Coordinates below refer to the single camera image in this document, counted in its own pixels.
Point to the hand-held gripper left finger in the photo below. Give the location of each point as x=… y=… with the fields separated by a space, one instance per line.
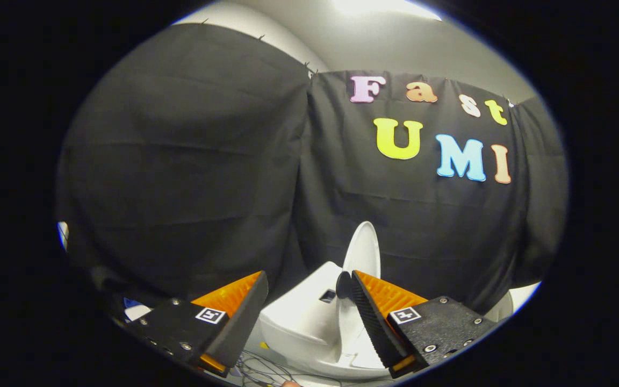
x=242 y=322

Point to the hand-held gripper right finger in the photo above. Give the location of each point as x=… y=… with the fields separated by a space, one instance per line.
x=376 y=322

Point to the white toilet lid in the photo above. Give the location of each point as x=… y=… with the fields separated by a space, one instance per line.
x=363 y=250

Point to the white toilet body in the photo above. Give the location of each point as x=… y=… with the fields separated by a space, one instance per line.
x=299 y=317

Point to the blue and white item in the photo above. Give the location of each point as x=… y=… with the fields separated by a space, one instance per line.
x=136 y=312

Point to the black backdrop cloth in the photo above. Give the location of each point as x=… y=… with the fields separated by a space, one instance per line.
x=207 y=161

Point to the large ceiling light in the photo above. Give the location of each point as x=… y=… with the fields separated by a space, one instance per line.
x=384 y=6

